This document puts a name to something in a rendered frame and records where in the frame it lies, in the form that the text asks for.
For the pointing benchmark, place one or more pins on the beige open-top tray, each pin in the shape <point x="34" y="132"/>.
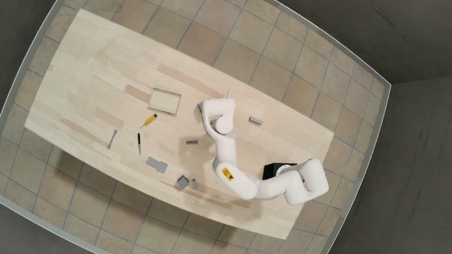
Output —
<point x="165" y="100"/>

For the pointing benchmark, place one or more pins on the yellow screwdriver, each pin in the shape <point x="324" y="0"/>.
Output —
<point x="150" y="119"/>

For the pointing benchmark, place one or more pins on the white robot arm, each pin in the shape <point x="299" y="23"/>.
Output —
<point x="287" y="179"/>

